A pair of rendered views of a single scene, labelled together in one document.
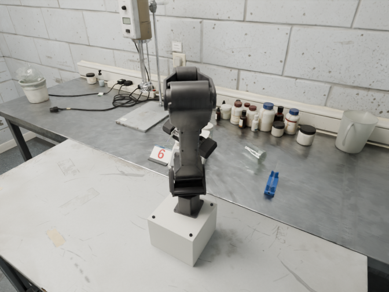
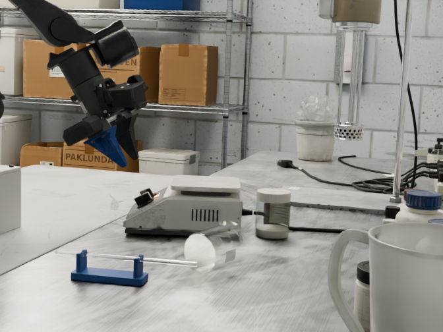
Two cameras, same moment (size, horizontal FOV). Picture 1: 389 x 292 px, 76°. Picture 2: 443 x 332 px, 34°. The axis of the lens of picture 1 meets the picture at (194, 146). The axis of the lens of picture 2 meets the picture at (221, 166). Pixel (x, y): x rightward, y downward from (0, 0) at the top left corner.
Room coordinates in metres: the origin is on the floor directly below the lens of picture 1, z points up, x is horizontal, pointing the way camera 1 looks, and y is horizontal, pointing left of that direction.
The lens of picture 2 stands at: (0.57, -1.24, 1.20)
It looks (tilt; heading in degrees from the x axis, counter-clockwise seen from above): 8 degrees down; 76
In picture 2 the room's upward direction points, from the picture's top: 2 degrees clockwise
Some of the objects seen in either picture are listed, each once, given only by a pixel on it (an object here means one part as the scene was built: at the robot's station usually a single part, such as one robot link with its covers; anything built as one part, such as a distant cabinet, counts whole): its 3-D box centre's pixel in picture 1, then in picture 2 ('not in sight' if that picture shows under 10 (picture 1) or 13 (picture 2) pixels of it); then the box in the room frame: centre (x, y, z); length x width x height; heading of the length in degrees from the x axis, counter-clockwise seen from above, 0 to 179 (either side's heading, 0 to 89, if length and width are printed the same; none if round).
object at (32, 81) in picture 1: (33, 83); (316, 126); (1.44, 0.96, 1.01); 0.14 x 0.14 x 0.21
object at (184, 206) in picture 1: (189, 197); not in sight; (0.47, 0.01, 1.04); 0.07 x 0.07 x 0.06; 69
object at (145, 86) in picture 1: (143, 65); (351, 82); (1.23, 0.25, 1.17); 0.07 x 0.07 x 0.25
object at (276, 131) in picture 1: (278, 128); not in sight; (1.03, -0.39, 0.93); 0.05 x 0.05 x 0.06
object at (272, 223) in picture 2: (206, 132); (272, 213); (0.97, -0.05, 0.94); 0.06 x 0.06 x 0.08
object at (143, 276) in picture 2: (272, 182); (109, 267); (0.66, -0.27, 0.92); 0.10 x 0.03 x 0.04; 155
